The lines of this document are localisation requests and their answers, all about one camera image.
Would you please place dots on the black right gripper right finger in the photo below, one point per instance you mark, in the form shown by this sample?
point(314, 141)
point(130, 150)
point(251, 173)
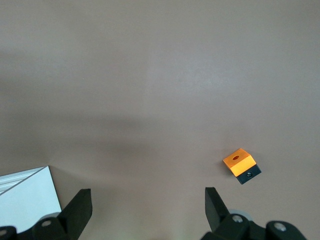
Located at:
point(216, 210)

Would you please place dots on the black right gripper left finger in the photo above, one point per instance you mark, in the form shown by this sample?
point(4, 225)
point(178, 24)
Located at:
point(77, 212)

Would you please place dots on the white drawer cabinet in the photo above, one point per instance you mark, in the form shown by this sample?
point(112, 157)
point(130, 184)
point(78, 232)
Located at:
point(30, 200)

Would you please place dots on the orange box with black base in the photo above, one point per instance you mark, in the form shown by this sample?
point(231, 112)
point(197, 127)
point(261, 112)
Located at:
point(237, 165)

